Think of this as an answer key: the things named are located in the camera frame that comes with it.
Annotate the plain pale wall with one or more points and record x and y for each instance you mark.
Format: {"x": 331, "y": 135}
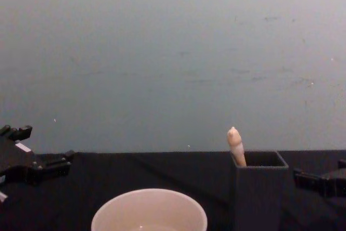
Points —
{"x": 162, "y": 52}

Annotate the black square holder box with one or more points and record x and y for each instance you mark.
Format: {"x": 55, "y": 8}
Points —
{"x": 259, "y": 198}

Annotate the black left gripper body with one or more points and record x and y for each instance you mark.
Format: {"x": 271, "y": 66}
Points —
{"x": 14, "y": 158}

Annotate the black table cloth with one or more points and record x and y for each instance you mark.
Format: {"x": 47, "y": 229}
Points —
{"x": 151, "y": 171}

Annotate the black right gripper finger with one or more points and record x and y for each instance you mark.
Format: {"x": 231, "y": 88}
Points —
{"x": 342, "y": 164}
{"x": 311, "y": 181}

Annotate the cream wooden stick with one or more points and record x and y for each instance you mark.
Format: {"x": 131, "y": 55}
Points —
{"x": 236, "y": 144}

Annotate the white paper cup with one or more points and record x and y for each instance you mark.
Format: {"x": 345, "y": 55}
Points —
{"x": 151, "y": 209}

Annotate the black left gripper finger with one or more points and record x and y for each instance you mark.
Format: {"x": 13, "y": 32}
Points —
{"x": 20, "y": 131}
{"x": 51, "y": 167}

